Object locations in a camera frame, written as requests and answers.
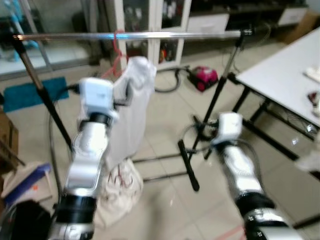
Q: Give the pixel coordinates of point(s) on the cream garment with red print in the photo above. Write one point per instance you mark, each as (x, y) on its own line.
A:
(120, 195)

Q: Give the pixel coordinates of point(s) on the pink vacuum cleaner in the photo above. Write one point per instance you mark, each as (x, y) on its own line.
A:
(205, 77)

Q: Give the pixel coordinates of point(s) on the silver clothes rack black legs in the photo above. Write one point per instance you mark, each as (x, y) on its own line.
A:
(175, 35)

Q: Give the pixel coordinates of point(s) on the brown cardboard box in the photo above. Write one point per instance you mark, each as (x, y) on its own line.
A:
(7, 137)
(300, 27)

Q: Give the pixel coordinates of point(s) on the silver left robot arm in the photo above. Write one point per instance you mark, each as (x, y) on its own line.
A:
(87, 160)

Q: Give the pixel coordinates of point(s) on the teal floor mat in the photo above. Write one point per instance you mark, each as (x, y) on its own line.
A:
(30, 95)

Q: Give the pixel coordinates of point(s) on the red plastic hanger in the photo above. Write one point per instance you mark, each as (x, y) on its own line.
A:
(120, 49)

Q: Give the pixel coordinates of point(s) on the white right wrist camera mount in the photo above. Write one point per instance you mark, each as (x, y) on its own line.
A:
(229, 125)

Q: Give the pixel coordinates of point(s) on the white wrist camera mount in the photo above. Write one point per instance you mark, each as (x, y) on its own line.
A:
(229, 125)
(97, 92)

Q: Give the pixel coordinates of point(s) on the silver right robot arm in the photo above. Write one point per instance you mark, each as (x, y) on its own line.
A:
(242, 170)

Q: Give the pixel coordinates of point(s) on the white cabinet glass doors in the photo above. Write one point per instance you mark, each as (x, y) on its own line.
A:
(207, 22)

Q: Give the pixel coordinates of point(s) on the white table black legs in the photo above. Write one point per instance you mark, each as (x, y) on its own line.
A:
(280, 75)

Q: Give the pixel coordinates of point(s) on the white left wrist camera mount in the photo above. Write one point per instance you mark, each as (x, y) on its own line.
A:
(97, 92)

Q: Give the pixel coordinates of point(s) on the cream cloth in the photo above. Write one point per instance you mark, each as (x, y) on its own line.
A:
(312, 74)

